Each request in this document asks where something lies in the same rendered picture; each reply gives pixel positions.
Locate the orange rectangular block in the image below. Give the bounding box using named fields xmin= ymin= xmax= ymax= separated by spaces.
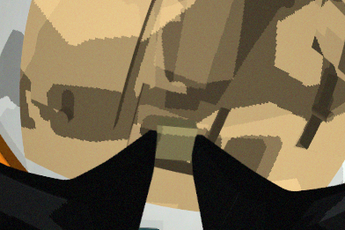
xmin=0 ymin=135 xmax=28 ymax=172

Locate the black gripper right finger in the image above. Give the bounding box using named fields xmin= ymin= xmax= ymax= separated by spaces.
xmin=191 ymin=135 xmax=345 ymax=230

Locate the tan wooden puzzle board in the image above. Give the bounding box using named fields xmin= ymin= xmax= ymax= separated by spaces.
xmin=18 ymin=0 xmax=345 ymax=191

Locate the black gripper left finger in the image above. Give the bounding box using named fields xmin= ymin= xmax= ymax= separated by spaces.
xmin=0 ymin=131 xmax=158 ymax=230

